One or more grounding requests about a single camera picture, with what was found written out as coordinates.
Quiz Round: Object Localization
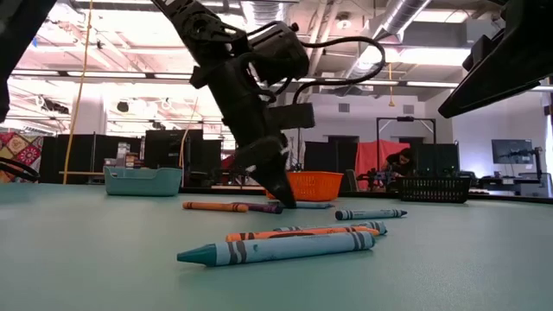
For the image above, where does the black plastic basket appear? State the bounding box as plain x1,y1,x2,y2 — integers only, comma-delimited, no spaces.
397,175,472,204

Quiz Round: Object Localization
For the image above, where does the small blue black robot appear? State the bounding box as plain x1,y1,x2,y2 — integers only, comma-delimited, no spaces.
358,169,399,187

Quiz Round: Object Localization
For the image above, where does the black monitor screen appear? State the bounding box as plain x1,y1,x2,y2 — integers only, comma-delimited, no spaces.
491,138,534,165

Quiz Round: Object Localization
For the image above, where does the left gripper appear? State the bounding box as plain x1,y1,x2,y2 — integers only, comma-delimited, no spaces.
189,55,315,210

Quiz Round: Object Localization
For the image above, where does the person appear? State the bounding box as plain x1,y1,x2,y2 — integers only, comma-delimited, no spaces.
379,147,418,178

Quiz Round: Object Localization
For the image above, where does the long ceiling light strip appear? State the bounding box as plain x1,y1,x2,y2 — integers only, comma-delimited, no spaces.
0,67,553,92

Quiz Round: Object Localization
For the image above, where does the purple crayon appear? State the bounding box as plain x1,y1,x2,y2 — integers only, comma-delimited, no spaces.
232,201,285,215

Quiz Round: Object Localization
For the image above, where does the green table mat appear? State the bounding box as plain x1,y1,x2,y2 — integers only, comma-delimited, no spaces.
0,183,553,311

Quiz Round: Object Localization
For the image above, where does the stack of boxes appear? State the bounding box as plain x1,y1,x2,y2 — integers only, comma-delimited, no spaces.
103,141,146,169

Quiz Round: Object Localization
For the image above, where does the colourful patterned cloth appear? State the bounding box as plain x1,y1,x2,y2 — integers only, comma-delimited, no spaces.
0,131,43,186

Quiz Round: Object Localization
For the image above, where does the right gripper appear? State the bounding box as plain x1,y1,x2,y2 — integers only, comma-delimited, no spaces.
438,0,553,120

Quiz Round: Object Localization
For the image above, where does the grey chair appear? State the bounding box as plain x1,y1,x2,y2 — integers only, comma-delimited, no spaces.
344,168,362,193

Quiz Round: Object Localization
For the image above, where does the orange plastic basket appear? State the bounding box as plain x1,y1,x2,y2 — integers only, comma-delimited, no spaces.
264,171,345,202

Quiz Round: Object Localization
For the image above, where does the black metal frame rig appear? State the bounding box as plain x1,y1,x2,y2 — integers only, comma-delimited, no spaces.
376,115,437,146

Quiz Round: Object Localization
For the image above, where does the teal plastic bin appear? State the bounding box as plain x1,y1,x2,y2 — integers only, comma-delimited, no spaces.
103,166,184,198

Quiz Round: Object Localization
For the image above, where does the red cloth backdrop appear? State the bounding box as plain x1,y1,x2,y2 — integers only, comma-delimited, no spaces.
354,138,411,191

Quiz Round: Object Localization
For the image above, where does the white patterned sheet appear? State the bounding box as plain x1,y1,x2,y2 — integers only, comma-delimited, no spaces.
284,129,306,172

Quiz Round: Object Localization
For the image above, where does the grey equipment box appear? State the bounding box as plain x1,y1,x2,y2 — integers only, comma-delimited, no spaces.
518,171,553,199

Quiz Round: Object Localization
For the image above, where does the orange crayon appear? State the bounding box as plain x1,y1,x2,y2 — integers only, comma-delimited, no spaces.
225,225,381,243
181,200,250,213

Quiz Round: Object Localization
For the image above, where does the slanted silver ventilation duct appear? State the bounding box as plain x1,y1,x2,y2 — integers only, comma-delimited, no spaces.
345,0,433,81

